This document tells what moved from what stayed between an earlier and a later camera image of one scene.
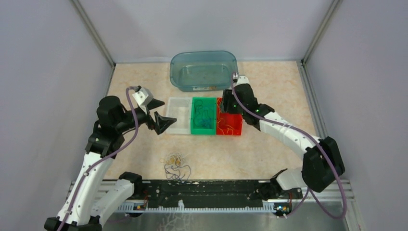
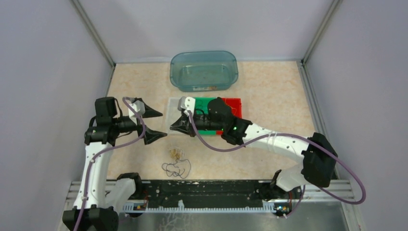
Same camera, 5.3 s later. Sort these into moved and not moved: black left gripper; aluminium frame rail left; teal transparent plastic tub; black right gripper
Moved: black left gripper; black right gripper
Not moved: aluminium frame rail left; teal transparent plastic tub
